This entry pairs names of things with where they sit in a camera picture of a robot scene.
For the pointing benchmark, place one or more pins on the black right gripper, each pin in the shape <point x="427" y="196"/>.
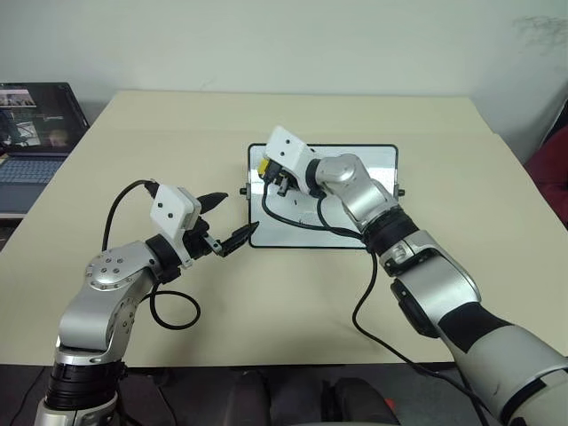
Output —
<point x="288" y="179"/>

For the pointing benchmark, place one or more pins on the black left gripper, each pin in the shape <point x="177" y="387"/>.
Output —
<point x="198" y="239"/>

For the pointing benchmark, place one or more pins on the yellow whiteboard eraser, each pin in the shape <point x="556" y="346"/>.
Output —
<point x="263" y="168"/>

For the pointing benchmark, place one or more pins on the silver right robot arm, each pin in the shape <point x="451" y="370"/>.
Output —
<point x="364" y="186"/>

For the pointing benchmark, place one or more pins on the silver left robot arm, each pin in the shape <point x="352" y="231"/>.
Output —
<point x="106" y="270"/>

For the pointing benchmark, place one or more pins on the small black-framed whiteboard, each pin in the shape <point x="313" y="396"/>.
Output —
<point x="284" y="231"/>

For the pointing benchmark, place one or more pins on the open laptop computer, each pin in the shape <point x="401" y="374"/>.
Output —
<point x="31" y="128"/>

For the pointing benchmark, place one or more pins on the red chair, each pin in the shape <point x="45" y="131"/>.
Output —
<point x="550" y="168"/>

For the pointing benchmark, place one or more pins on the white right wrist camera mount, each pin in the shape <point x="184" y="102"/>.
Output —
<point x="286" y="151"/>

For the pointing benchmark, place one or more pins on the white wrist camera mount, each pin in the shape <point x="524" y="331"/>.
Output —
<point x="171" y="208"/>
<point x="286" y="151"/>

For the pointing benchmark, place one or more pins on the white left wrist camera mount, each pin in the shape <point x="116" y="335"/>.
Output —
<point x="171" y="208"/>

